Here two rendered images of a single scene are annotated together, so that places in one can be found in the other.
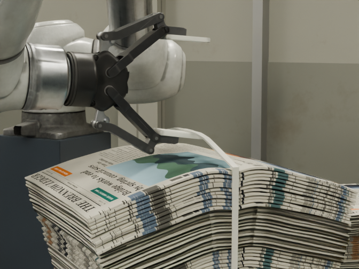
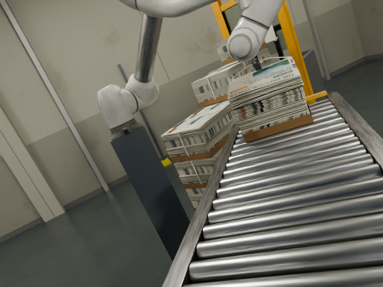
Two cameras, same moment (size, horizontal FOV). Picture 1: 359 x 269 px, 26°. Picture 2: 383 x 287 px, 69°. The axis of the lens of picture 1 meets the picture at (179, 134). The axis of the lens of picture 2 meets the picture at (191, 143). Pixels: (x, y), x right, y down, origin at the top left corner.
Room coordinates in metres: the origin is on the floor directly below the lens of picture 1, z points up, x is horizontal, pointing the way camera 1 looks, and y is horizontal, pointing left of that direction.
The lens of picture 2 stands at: (0.49, 1.12, 1.20)
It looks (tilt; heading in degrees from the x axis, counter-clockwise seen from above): 15 degrees down; 319
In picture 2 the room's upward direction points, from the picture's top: 24 degrees counter-clockwise
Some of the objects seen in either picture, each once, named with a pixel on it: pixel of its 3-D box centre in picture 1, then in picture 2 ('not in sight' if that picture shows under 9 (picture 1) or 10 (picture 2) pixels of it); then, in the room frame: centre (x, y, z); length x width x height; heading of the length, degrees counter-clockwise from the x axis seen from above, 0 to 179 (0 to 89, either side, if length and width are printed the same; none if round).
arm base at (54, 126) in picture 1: (48, 123); (124, 127); (1.88, 0.32, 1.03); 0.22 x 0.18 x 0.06; 149
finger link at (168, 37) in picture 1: (184, 38); not in sight; (1.14, -0.01, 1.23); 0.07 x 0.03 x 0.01; 115
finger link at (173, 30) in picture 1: (169, 24); not in sight; (1.13, 0.01, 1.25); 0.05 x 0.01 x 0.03; 115
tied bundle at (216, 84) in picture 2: not in sight; (220, 85); (1.98, -0.76, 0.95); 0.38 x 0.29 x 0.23; 5
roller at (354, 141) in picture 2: not in sight; (286, 162); (0.96, 0.35, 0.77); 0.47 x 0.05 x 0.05; 25
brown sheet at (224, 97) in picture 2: not in sight; (224, 94); (1.98, -0.76, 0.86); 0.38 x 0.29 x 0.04; 5
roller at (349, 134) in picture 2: not in sight; (285, 154); (0.99, 0.29, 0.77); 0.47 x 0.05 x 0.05; 25
